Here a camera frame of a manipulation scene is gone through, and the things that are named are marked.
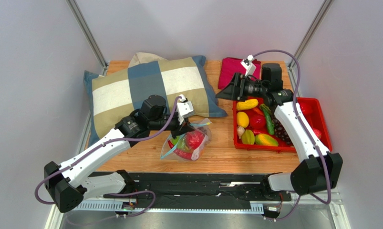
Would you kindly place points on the green cucumber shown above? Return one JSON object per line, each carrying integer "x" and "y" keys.
{"x": 269, "y": 121}

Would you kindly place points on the clear zip top bag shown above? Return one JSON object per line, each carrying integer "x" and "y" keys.
{"x": 202, "y": 126}

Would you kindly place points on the garlic bulb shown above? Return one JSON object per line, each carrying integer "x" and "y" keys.
{"x": 240, "y": 131}

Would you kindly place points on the purple grape bunch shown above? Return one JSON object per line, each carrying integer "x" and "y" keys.
{"x": 281, "y": 133}

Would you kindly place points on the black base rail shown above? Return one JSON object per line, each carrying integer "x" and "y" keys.
{"x": 202, "y": 191}

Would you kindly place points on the yellow green starfruit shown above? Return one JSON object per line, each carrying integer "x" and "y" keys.
{"x": 248, "y": 137}

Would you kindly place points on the red apple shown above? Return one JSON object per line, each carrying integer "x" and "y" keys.
{"x": 257, "y": 121}

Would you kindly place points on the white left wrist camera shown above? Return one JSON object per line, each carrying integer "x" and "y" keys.
{"x": 184, "y": 108}

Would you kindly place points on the folded magenta towel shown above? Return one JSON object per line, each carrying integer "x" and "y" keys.
{"x": 229, "y": 67}

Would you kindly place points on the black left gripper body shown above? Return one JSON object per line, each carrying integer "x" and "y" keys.
{"x": 173, "y": 123}

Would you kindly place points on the yellow green mango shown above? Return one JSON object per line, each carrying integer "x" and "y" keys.
{"x": 266, "y": 140}

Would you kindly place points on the red strawberry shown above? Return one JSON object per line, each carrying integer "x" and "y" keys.
{"x": 317, "y": 132}

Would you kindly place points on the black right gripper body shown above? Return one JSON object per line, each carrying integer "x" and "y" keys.
{"x": 237, "y": 87}

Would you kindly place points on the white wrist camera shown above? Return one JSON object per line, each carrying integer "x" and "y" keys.
{"x": 247, "y": 63}
{"x": 184, "y": 108}

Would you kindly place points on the left aluminium frame post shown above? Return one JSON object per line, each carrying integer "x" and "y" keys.
{"x": 80, "y": 18}

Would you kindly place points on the red plastic tray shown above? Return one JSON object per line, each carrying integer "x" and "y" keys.
{"x": 315, "y": 120}

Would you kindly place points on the red pomegranate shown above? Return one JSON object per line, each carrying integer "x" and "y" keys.
{"x": 194, "y": 139}

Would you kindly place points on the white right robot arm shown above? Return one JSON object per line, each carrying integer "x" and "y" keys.
{"x": 319, "y": 169}

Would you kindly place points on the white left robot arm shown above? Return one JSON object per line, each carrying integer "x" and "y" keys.
{"x": 71, "y": 182}

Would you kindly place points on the plaid blue beige pillow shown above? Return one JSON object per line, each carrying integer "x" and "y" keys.
{"x": 115, "y": 96}

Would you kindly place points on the yellow lemon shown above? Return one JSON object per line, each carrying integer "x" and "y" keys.
{"x": 242, "y": 119}

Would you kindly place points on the aluminium frame post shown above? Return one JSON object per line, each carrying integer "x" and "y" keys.
{"x": 80, "y": 18}
{"x": 316, "y": 22}

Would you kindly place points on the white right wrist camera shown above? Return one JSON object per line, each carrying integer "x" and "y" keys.
{"x": 247, "y": 63}

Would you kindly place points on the right aluminium frame post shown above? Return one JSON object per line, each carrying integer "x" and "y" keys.
{"x": 316, "y": 22}

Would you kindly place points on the red chili pepper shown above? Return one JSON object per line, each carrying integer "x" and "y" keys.
{"x": 180, "y": 153}

